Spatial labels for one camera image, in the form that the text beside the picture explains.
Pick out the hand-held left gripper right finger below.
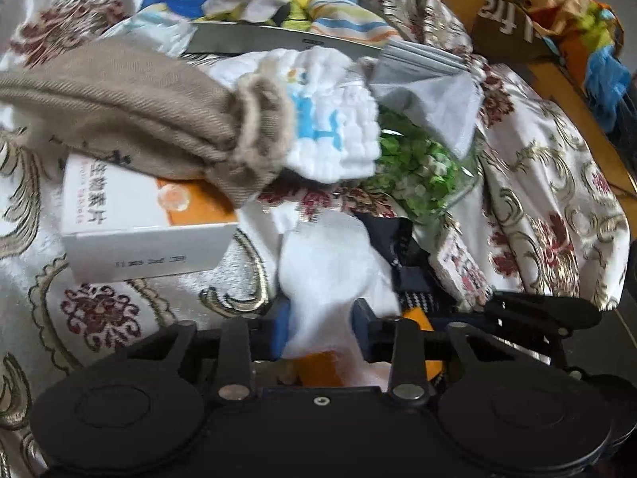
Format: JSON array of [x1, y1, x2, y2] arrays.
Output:
[[351, 299, 506, 407]]

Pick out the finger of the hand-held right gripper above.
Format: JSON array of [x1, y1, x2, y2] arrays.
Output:
[[483, 291, 603, 342]]

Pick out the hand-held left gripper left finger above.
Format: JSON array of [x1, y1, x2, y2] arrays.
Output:
[[117, 299, 292, 406]]

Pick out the white terry sock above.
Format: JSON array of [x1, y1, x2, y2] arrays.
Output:
[[277, 219, 401, 362]]

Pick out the beige drawstring bag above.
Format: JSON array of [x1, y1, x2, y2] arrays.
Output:
[[0, 35, 297, 210]]

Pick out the navy cloth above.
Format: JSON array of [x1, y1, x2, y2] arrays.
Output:
[[356, 213, 441, 296]]

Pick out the floral satin blanket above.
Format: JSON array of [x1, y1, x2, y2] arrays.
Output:
[[0, 0, 633, 478]]

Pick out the green floral clear bag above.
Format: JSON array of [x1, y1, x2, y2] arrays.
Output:
[[361, 104, 481, 227]]

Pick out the white box with orange print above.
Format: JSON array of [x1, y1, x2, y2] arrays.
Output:
[[59, 152, 240, 286]]

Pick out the white quilted cloth blue print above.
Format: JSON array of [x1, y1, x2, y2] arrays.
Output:
[[209, 47, 385, 185]]

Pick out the grey cloth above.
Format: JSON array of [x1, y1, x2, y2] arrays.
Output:
[[365, 42, 486, 160]]

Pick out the colourful printed cloth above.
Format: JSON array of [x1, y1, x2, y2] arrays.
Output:
[[500, 0, 635, 133]]

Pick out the brown cardboard piece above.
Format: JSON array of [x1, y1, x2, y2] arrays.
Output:
[[470, 0, 555, 63]]

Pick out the metal tray with colourful print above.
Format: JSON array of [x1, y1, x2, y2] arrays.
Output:
[[137, 0, 404, 58]]

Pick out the wooden bed frame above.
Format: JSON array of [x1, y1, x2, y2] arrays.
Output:
[[398, 0, 637, 195]]

